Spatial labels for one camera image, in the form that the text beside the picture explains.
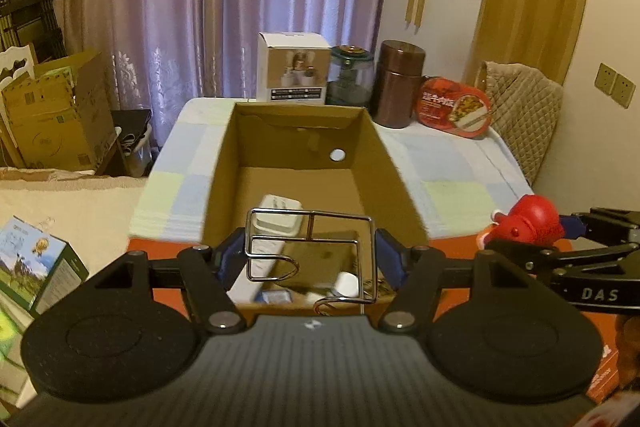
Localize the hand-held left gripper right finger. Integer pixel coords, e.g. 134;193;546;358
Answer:
376;228;548;333

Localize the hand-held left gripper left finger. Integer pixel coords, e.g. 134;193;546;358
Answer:
75;228;248;334

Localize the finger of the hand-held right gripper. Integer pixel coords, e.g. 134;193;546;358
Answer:
557;207;640;244
487;239;640;278

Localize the red cat figurine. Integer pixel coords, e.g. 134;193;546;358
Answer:
477;194;566;248

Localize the small white round jar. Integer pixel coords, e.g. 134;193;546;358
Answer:
336;271;362;299

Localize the white remote control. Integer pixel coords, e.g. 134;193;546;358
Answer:
227;193;304;303

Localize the metal wire rack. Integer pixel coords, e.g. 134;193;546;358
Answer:
245;208;378;315

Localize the brown cardboard box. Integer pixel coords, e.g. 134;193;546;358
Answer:
200;102;433;308

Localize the red printed mat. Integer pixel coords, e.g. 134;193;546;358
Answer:
127;232;623;403

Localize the plaid pastel tablecloth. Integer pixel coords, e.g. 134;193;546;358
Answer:
129;97;536;244

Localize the quilted beige chair cover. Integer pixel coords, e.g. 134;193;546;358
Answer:
477;61;564;185

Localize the red instant meal box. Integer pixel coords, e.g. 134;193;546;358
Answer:
414;76;493;138

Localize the beige fringed blanket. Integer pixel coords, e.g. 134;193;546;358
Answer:
0;167;151;278

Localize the brown metal canister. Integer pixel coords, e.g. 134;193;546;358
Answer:
374;39;427;129

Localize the glass jar with green lid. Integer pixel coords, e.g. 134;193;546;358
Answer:
327;44;376;108

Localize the white product box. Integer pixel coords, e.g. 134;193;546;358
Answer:
256;32;332;106

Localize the colourful printed carton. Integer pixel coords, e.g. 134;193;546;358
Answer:
0;217;90;314

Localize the brown storage carton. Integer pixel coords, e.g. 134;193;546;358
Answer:
0;51;118;172

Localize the green printed package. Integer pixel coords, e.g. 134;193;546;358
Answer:
0;292;38;408

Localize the white chair back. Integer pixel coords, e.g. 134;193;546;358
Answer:
0;44;38;92

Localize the beige wall socket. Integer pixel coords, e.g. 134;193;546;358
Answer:
594;63;618;98
612;73;637;109

